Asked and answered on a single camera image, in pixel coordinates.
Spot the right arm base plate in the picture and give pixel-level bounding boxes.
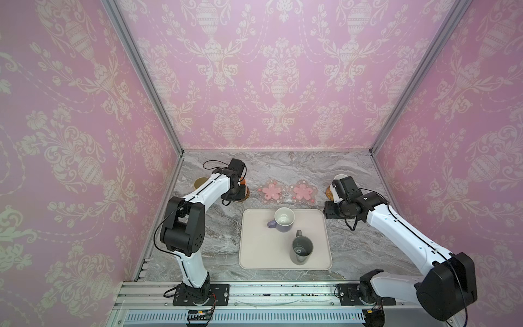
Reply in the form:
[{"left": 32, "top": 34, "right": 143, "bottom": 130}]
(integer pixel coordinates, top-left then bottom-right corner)
[{"left": 334, "top": 283, "right": 396, "bottom": 307}]

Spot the right aluminium corner post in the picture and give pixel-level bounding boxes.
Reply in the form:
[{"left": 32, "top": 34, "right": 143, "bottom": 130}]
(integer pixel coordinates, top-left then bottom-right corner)
[{"left": 369, "top": 0, "right": 472, "bottom": 158}]

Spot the rattan woven round coaster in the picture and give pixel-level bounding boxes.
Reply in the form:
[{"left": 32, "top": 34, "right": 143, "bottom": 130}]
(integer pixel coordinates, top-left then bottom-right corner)
[{"left": 325, "top": 187, "right": 334, "bottom": 201}]

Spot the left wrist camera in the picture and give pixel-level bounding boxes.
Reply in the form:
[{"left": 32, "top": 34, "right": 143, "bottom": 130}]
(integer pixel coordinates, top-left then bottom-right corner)
[{"left": 228, "top": 158, "right": 247, "bottom": 178}]

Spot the orange pink mug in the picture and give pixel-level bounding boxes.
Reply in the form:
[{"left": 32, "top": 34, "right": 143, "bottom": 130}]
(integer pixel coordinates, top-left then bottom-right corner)
[{"left": 242, "top": 180, "right": 250, "bottom": 201}]

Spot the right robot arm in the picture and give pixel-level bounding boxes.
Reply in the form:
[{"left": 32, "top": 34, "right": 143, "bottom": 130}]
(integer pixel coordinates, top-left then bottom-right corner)
[{"left": 323, "top": 192, "right": 478, "bottom": 326}]

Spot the pink flower coaster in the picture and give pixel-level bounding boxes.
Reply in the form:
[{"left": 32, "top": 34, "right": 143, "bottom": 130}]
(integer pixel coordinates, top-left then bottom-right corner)
[
  {"left": 257, "top": 180, "right": 287, "bottom": 204},
  {"left": 290, "top": 180, "right": 317, "bottom": 205}
]

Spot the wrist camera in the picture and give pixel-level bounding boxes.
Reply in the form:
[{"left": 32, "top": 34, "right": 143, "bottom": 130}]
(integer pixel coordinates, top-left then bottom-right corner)
[
  {"left": 228, "top": 158, "right": 247, "bottom": 178},
  {"left": 342, "top": 176, "right": 363, "bottom": 203}
]

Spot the yellow-green mug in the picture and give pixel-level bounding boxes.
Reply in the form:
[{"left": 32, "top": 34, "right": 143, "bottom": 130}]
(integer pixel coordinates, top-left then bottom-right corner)
[{"left": 193, "top": 177, "right": 208, "bottom": 190}]

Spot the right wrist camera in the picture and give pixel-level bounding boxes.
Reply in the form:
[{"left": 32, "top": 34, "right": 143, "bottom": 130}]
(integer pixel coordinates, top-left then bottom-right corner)
[{"left": 342, "top": 176, "right": 363, "bottom": 203}]

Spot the beige serving tray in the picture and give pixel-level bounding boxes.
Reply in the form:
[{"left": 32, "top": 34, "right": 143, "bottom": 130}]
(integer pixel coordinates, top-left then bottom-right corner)
[{"left": 238, "top": 208, "right": 332, "bottom": 271}]

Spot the left aluminium corner post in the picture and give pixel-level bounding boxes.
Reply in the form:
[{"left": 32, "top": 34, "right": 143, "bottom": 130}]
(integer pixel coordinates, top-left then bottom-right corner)
[{"left": 102, "top": 0, "right": 184, "bottom": 158}]

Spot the lavender white mug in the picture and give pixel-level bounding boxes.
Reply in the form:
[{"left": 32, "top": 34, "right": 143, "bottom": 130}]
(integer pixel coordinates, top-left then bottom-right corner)
[{"left": 267, "top": 207, "right": 296, "bottom": 232}]

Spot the grey mug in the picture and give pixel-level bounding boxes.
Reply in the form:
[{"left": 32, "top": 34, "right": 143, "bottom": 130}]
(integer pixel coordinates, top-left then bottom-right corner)
[{"left": 291, "top": 230, "right": 314, "bottom": 265}]

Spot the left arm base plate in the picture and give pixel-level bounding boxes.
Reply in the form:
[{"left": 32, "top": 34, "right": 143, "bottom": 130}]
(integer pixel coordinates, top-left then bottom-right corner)
[{"left": 172, "top": 283, "right": 230, "bottom": 307}]

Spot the aluminium corner post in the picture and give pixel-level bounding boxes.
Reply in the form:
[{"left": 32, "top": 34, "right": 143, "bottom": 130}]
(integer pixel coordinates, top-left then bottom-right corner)
[
  {"left": 102, "top": 0, "right": 184, "bottom": 158},
  {"left": 369, "top": 0, "right": 472, "bottom": 158}
]

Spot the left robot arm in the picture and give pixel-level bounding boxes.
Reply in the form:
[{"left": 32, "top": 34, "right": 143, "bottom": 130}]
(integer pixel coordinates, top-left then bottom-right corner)
[{"left": 156, "top": 168, "right": 247, "bottom": 305}]

